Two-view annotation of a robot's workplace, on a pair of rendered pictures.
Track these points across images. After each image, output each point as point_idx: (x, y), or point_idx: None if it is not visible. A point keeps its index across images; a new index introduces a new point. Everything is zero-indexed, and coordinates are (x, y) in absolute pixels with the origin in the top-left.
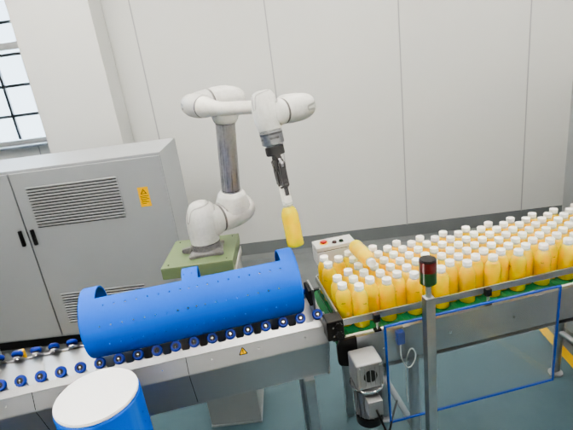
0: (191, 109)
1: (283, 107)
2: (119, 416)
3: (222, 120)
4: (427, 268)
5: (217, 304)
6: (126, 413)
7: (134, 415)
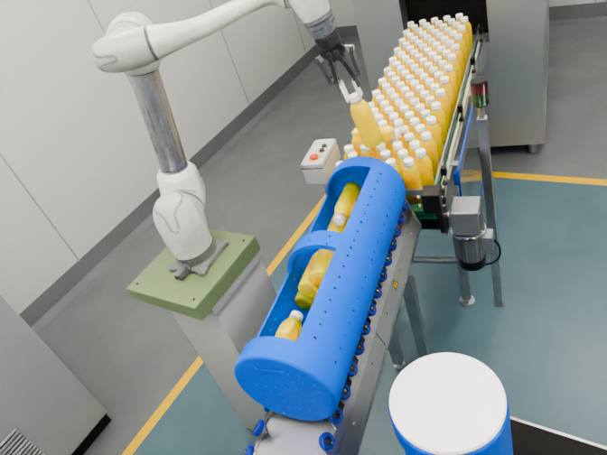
0: (143, 51)
1: None
2: None
3: (153, 64)
4: (486, 87)
5: (379, 243)
6: None
7: None
